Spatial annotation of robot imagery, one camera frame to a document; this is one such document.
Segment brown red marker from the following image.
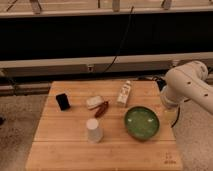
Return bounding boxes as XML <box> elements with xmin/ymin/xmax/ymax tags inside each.
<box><xmin>95</xmin><ymin>101</ymin><xmax>109</xmax><ymax>118</ymax></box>

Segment white small bottle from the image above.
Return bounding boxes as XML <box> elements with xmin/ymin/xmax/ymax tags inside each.
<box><xmin>117</xmin><ymin>80</ymin><xmax>131</xmax><ymax>107</ymax></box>

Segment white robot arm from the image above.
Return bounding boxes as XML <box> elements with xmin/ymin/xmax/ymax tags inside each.
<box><xmin>160</xmin><ymin>61</ymin><xmax>213</xmax><ymax>126</ymax></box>

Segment white folded cloth piece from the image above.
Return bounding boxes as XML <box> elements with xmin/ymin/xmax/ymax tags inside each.
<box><xmin>86</xmin><ymin>96</ymin><xmax>104</xmax><ymax>109</ymax></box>

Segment wooden cutting board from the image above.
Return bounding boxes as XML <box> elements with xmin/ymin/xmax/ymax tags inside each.
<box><xmin>26</xmin><ymin>80</ymin><xmax>183</xmax><ymax>171</ymax></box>

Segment black hanging cable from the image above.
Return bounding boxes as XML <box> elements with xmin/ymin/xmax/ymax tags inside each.
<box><xmin>101</xmin><ymin>5</ymin><xmax>135</xmax><ymax>74</ymax></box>

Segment black cable on floor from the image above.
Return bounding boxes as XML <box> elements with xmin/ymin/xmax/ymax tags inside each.
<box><xmin>138</xmin><ymin>75</ymin><xmax>181</xmax><ymax>128</ymax></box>

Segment black eraser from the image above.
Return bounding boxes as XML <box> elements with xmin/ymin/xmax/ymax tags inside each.
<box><xmin>56</xmin><ymin>93</ymin><xmax>70</xmax><ymax>110</ymax></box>

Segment green bowl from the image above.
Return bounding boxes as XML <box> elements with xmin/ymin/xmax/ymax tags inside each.
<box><xmin>124</xmin><ymin>106</ymin><xmax>160</xmax><ymax>141</ymax></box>

